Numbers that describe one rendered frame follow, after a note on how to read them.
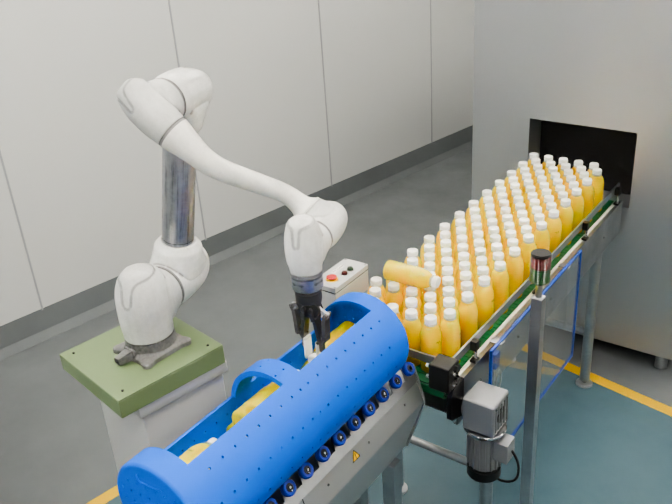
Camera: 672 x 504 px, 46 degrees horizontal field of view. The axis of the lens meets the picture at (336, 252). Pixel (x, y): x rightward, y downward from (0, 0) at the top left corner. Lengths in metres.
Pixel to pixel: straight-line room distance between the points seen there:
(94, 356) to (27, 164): 2.17
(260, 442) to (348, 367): 0.36
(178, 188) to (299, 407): 0.79
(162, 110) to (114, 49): 2.58
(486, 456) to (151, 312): 1.15
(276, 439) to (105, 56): 3.13
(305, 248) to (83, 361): 0.86
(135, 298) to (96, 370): 0.27
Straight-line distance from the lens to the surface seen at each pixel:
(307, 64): 5.59
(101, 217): 4.89
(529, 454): 2.98
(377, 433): 2.40
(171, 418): 2.54
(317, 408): 2.07
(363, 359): 2.21
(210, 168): 2.16
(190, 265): 2.54
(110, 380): 2.47
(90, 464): 3.89
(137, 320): 2.44
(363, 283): 2.82
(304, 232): 2.08
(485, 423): 2.58
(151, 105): 2.17
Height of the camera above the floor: 2.43
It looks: 27 degrees down
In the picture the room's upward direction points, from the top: 4 degrees counter-clockwise
